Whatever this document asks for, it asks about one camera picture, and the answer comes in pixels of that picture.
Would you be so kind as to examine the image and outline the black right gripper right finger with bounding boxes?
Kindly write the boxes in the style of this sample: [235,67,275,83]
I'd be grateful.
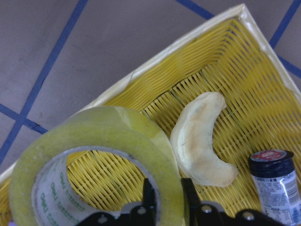
[181,178,201,226]

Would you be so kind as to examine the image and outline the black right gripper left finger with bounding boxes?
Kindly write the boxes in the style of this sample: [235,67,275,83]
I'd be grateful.
[142,178,157,226]

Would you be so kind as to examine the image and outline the yellow clear tape roll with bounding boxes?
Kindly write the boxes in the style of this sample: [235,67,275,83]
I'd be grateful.
[9,106,184,226]

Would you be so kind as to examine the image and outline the pale banana slice toy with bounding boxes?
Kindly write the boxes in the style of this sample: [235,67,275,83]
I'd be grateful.
[170,92,238,187]

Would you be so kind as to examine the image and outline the small black capped bottle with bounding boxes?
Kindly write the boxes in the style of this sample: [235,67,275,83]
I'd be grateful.
[248,149,301,226]

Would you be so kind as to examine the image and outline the yellow woven tray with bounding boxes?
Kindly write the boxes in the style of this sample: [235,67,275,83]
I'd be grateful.
[0,4,301,226]

